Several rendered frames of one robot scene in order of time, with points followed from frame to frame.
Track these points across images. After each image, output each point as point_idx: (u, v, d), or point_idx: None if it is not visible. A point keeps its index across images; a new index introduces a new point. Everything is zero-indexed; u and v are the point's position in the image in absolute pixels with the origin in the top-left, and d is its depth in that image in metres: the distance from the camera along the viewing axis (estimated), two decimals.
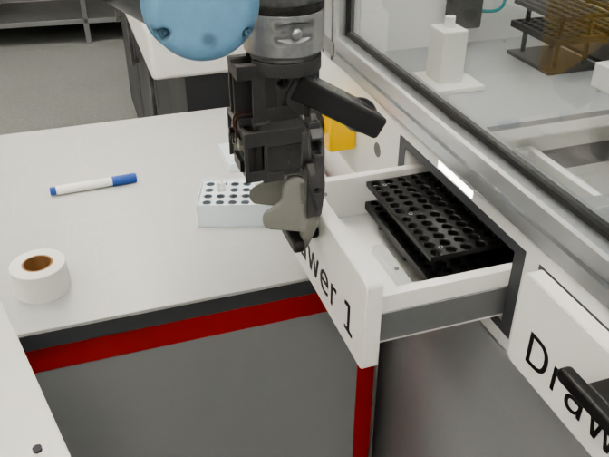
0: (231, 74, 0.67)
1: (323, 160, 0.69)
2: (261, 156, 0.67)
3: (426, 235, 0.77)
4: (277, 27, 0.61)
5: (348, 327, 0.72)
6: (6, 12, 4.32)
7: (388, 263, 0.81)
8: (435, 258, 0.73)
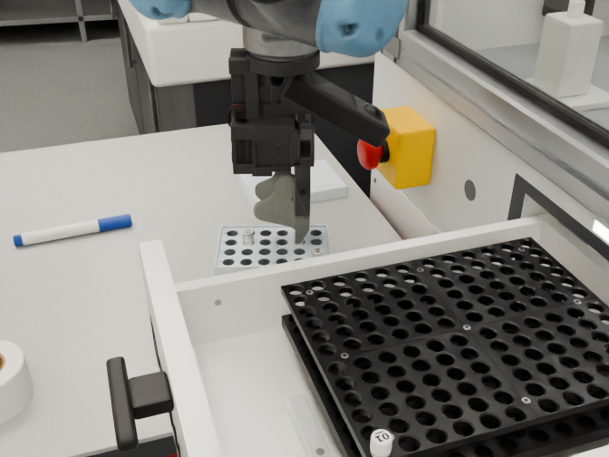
0: None
1: (314, 161, 0.69)
2: (250, 150, 0.68)
3: (366, 407, 0.43)
4: None
5: None
6: None
7: (307, 439, 0.47)
8: None
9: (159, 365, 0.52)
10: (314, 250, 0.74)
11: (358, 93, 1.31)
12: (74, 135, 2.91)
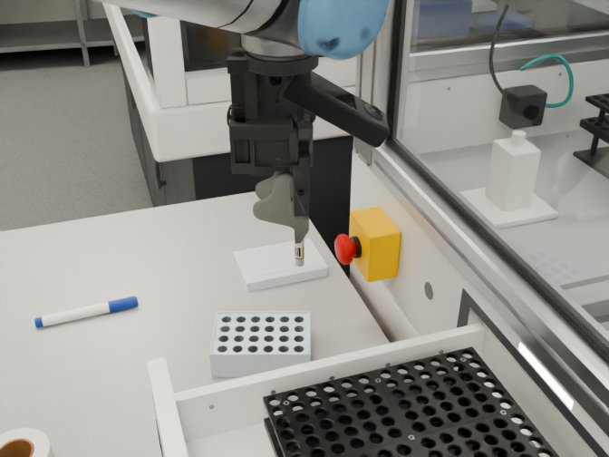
0: None
1: (313, 161, 0.69)
2: (248, 149, 0.69)
3: None
4: None
5: None
6: (1, 34, 4.14)
7: None
8: None
9: None
10: None
11: (343, 160, 1.43)
12: (79, 165, 3.03)
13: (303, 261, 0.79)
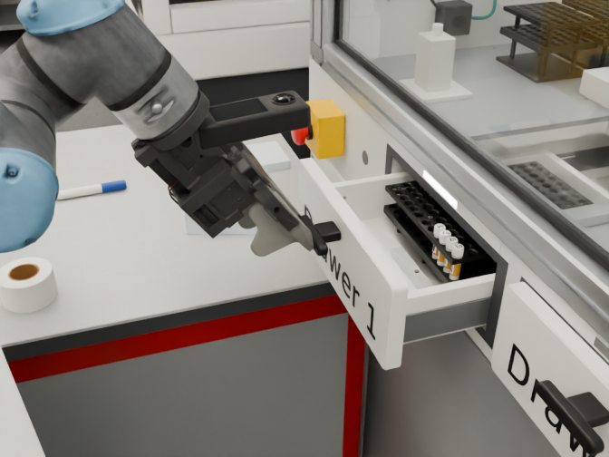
0: None
1: (267, 179, 0.68)
2: (210, 210, 0.69)
3: None
4: (139, 112, 0.61)
5: (372, 329, 0.73)
6: (4, 14, 4.32)
7: (408, 266, 0.83)
8: (457, 261, 0.75)
9: None
10: (438, 225, 0.78)
11: None
12: (78, 130, 3.21)
13: (436, 257, 0.80)
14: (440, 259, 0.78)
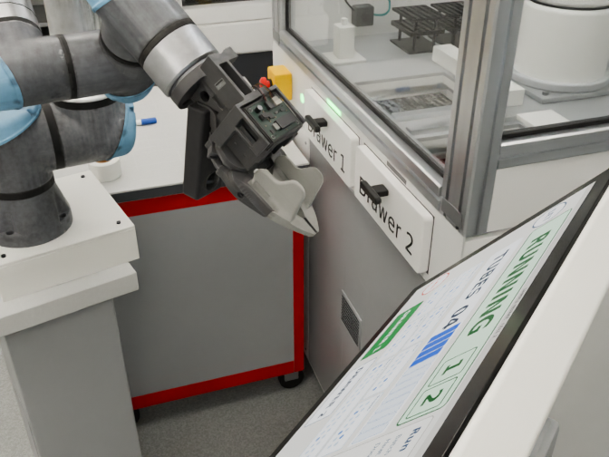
0: (220, 69, 0.71)
1: None
2: None
3: None
4: None
5: (343, 168, 1.44)
6: None
7: None
8: None
9: None
10: None
11: None
12: None
13: None
14: None
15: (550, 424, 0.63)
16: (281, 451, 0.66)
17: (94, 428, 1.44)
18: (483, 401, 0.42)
